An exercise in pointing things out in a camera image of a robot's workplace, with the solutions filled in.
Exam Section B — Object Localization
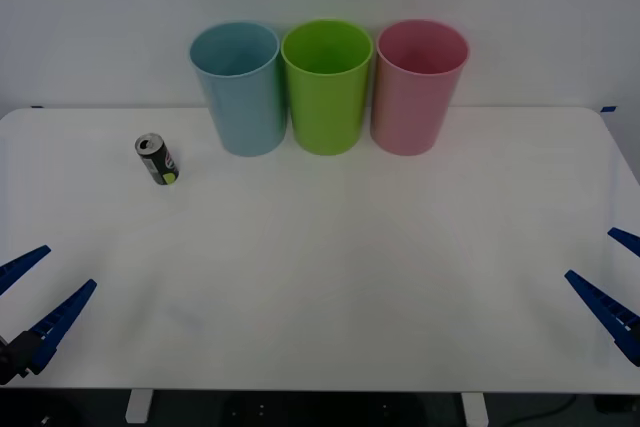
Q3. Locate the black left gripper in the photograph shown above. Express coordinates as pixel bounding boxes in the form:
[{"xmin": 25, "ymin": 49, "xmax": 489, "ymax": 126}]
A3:
[{"xmin": 0, "ymin": 245, "xmax": 98, "ymax": 387}]

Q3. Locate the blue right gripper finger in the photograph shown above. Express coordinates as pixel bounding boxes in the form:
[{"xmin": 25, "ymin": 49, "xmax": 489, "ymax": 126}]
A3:
[
  {"xmin": 607, "ymin": 227, "xmax": 640, "ymax": 258},
  {"xmin": 564, "ymin": 269, "xmax": 640, "ymax": 367}
]

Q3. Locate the black drink can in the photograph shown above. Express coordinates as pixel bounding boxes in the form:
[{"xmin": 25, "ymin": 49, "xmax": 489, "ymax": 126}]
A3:
[{"xmin": 134, "ymin": 132, "xmax": 180, "ymax": 187}]

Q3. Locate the white table leg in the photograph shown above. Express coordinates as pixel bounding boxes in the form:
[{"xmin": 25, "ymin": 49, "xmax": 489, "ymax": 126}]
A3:
[
  {"xmin": 124, "ymin": 389, "xmax": 154, "ymax": 424},
  {"xmin": 460, "ymin": 391, "xmax": 489, "ymax": 426}
]

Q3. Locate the pink plastic bin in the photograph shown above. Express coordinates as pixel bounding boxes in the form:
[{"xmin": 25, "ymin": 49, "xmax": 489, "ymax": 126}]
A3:
[{"xmin": 370, "ymin": 19, "xmax": 470, "ymax": 157}]

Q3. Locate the pale blue plastic bin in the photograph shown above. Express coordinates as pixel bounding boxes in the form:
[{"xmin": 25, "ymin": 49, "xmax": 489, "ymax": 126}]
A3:
[{"xmin": 188, "ymin": 21, "xmax": 289, "ymax": 158}]

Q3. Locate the green plastic bin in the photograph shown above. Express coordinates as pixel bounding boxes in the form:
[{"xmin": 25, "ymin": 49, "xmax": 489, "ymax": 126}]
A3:
[{"xmin": 280, "ymin": 18, "xmax": 375, "ymax": 156}]

